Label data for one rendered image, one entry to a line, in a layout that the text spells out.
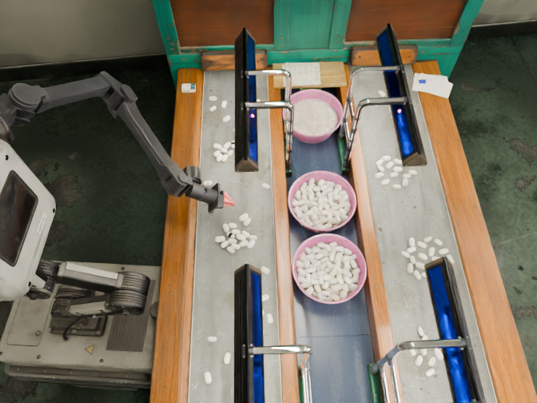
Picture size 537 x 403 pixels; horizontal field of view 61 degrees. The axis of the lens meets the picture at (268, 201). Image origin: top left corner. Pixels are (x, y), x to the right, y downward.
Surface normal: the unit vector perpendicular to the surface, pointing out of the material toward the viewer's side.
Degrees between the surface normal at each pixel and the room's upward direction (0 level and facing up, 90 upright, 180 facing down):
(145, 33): 90
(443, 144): 0
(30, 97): 45
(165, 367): 0
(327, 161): 0
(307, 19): 90
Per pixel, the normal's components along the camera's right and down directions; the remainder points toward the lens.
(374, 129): -0.01, -0.49
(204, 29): 0.04, 0.87
